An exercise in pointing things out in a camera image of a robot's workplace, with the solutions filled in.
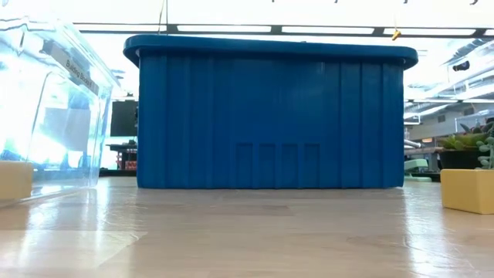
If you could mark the large blue plastic bin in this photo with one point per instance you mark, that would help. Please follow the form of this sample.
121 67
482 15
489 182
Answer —
270 116

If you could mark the clear plastic block container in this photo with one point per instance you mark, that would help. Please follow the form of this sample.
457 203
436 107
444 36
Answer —
69 116

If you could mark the potted succulent plant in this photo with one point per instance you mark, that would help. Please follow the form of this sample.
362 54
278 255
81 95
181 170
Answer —
463 152

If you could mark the yellow block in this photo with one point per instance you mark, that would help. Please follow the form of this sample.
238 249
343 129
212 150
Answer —
469 191
15 179

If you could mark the dark background table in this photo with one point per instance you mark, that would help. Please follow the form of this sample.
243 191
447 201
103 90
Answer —
123 154

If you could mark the black monitor screen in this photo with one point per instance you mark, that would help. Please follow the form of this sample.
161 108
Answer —
123 117

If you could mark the small yellow hanging object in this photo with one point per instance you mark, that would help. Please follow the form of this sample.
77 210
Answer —
396 34

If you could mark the black ceiling camera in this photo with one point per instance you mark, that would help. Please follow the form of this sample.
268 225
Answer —
461 65

